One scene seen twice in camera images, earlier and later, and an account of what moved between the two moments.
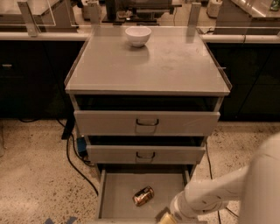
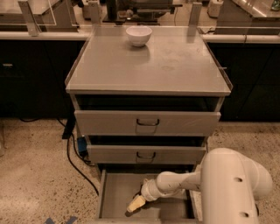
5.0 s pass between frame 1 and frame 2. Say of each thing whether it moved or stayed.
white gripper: moved
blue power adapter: stayed
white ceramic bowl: stayed
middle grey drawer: stayed
